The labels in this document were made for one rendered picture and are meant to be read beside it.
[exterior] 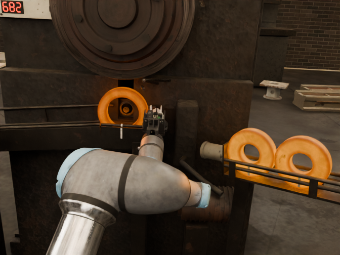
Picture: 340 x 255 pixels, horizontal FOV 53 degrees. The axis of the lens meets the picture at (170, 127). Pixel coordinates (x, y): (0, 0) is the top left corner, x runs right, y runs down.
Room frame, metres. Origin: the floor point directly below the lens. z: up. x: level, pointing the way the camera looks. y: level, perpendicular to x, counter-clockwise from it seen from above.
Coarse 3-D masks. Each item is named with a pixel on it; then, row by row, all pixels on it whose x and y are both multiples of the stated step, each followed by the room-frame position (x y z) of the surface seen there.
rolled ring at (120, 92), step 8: (120, 88) 1.18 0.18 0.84; (128, 88) 1.19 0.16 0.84; (104, 96) 1.17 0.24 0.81; (112, 96) 1.17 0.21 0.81; (120, 96) 1.17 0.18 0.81; (128, 96) 1.17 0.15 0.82; (136, 96) 1.17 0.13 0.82; (104, 104) 1.17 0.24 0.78; (136, 104) 1.17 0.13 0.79; (144, 104) 1.17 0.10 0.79; (104, 112) 1.17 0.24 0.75; (104, 120) 1.17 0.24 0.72
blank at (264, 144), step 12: (240, 132) 0.99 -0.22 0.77; (252, 132) 0.97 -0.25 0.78; (264, 132) 0.97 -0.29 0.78; (228, 144) 1.01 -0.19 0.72; (240, 144) 0.99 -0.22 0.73; (252, 144) 0.96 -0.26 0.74; (264, 144) 0.94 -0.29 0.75; (228, 156) 1.01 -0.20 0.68; (240, 156) 0.98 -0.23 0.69; (264, 156) 0.94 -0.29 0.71; (252, 168) 0.96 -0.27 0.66
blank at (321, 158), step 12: (288, 144) 0.90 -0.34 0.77; (300, 144) 0.88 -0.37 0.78; (312, 144) 0.87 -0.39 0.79; (276, 156) 0.92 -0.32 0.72; (288, 156) 0.90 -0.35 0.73; (312, 156) 0.86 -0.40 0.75; (324, 156) 0.84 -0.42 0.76; (288, 168) 0.89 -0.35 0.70; (312, 168) 0.86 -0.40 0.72; (324, 168) 0.84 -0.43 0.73
